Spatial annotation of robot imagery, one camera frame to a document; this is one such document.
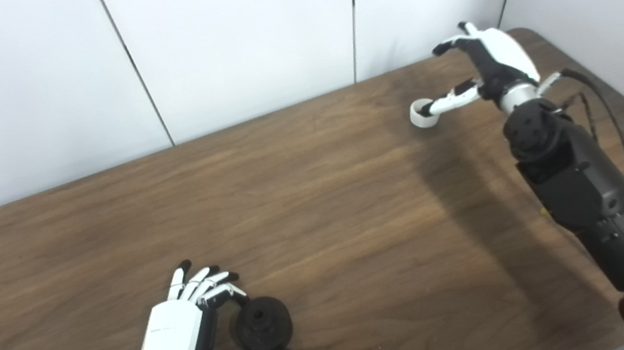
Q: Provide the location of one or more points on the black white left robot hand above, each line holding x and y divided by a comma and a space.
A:
171, 338

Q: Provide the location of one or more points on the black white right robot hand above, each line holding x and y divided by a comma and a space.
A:
504, 53

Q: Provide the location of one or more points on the round black part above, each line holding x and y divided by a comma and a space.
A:
262, 326

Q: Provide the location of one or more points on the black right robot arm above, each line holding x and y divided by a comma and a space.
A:
578, 182

